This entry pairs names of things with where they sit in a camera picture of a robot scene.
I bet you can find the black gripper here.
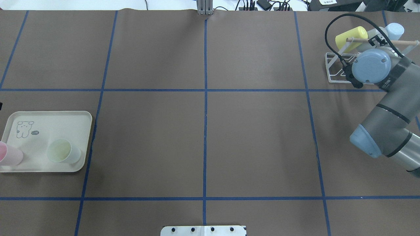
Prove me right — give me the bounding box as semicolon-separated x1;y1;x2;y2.
368;35;388;48

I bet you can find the yellow ikea cup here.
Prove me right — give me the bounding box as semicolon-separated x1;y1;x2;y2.
335;26;368;50

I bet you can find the blue ikea cup corner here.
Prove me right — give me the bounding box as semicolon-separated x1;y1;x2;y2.
385;22;405;40

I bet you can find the pale green ikea cup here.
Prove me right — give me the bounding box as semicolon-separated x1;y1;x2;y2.
46;139;81;164

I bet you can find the pink ikea cup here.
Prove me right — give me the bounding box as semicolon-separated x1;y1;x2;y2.
0;141;24;166

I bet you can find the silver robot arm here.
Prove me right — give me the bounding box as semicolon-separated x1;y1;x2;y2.
349;47;420;178

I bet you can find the cream plastic tray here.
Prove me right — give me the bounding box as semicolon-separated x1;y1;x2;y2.
1;111;93;173

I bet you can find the white wire cup rack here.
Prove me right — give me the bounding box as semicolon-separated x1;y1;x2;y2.
325;37;398;85

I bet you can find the aluminium frame post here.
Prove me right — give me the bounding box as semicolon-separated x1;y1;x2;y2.
196;0;214;15

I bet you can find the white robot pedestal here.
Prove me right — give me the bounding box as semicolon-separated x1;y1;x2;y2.
160;225;247;236

